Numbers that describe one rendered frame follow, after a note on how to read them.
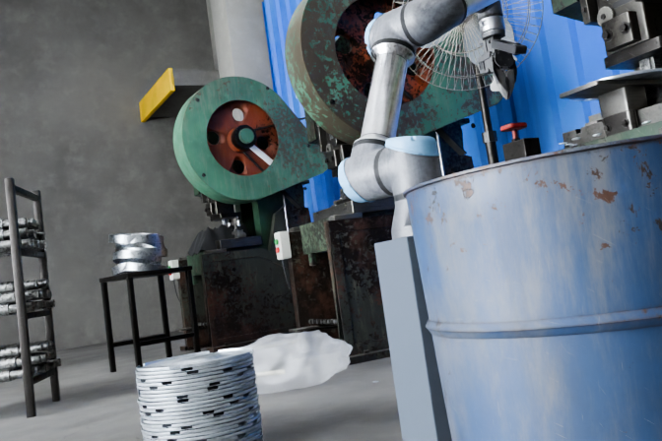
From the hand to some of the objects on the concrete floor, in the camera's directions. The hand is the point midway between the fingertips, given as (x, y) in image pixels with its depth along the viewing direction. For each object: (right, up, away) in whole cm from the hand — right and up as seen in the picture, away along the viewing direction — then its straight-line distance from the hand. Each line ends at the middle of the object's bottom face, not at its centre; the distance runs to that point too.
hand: (508, 94), depth 224 cm
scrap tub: (-18, -74, -142) cm, 161 cm away
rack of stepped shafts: (-190, -122, +83) cm, 240 cm away
